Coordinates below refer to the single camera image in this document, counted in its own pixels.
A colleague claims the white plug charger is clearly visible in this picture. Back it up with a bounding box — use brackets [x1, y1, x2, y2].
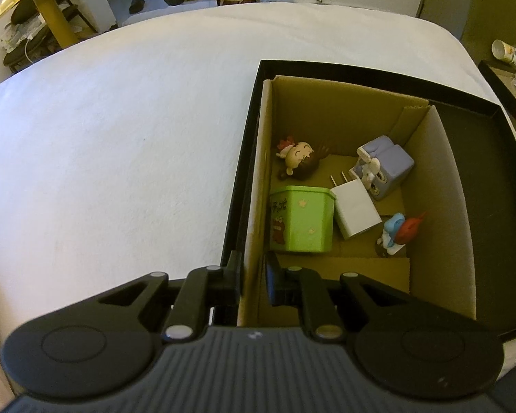
[329, 172, 383, 242]

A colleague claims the grey floor mat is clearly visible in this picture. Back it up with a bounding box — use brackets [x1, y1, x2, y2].
[116, 4, 218, 27]

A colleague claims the black framed cardboard tray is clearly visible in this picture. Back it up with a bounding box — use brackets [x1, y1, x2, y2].
[477, 59, 516, 117]

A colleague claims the black chair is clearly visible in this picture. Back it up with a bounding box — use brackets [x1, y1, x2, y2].
[0, 0, 99, 74]

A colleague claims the black shallow tray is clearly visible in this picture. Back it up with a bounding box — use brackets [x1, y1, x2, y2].
[211, 60, 516, 340]

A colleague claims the purple cube toy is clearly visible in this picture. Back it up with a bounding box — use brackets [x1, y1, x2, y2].
[355, 135, 415, 201]

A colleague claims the printed paper cup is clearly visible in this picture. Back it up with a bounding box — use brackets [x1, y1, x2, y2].
[491, 40, 516, 74]

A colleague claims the green toy bin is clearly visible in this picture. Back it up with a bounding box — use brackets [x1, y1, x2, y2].
[269, 186, 337, 254]

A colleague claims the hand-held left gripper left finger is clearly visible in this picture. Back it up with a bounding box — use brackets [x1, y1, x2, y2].
[97, 252, 244, 341]

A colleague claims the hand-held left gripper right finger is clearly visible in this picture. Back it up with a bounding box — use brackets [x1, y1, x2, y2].
[264, 253, 413, 341]

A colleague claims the large leaning cardboard sheet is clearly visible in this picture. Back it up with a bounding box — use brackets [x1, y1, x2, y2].
[421, 0, 516, 52]

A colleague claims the blue-hatted small figure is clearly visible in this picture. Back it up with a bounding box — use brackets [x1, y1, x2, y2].
[375, 212, 427, 258]

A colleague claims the brown-haired doll figure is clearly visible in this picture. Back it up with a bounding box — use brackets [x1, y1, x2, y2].
[276, 135, 334, 180]

